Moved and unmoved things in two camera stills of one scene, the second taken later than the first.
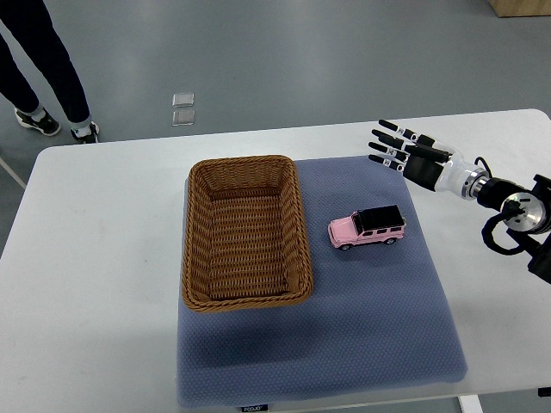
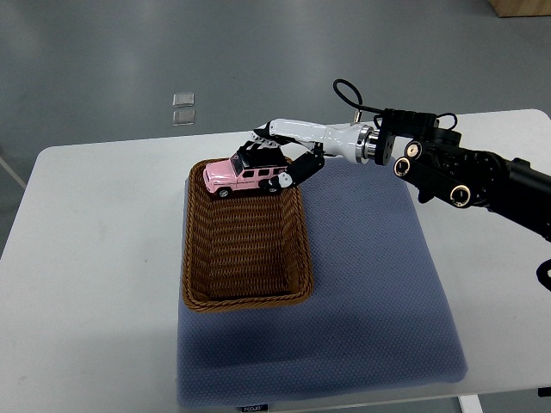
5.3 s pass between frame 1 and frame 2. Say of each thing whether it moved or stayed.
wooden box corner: stayed
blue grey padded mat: stayed
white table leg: stayed
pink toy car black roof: moved
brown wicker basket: stayed
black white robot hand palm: moved
